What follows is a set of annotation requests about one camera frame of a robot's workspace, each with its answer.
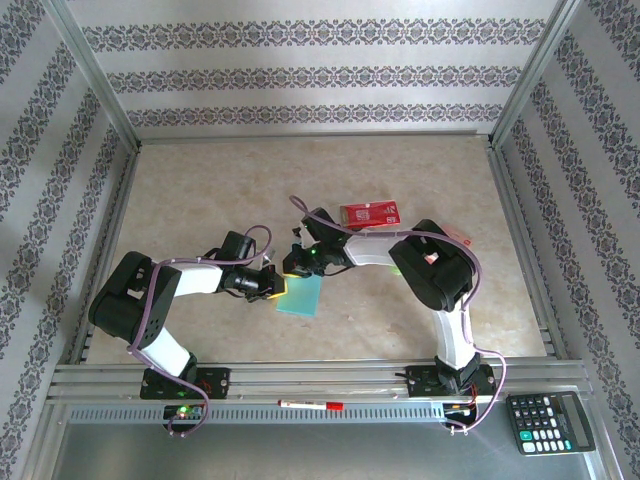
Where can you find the red flat packet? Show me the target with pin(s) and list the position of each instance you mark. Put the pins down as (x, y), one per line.
(370, 215)

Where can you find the black desk calculator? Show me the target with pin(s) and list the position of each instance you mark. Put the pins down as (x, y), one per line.
(550, 424)

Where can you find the red white blister pack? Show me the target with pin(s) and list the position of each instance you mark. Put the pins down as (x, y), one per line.
(457, 234)

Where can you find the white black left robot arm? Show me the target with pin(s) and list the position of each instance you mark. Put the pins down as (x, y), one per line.
(130, 300)

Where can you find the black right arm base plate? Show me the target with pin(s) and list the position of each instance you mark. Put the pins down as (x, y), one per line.
(422, 382)

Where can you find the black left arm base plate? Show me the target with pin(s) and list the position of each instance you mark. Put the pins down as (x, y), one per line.
(215, 382)

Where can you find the aluminium side frame rail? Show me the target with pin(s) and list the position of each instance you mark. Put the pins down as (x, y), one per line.
(102, 255)
(520, 220)

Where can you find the aluminium frame post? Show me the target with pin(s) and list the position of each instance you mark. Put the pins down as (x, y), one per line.
(535, 70)
(90, 70)

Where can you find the white red marker pen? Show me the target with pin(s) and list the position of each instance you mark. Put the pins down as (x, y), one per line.
(310, 404)

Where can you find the aluminium back frame bar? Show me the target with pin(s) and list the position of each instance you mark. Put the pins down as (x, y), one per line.
(310, 137)

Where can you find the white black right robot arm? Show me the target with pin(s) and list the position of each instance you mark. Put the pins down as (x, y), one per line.
(430, 270)

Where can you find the aluminium mounting rail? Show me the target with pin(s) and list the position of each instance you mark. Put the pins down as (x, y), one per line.
(320, 375)

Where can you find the light blue paper sheet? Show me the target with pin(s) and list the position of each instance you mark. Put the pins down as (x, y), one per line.
(302, 297)

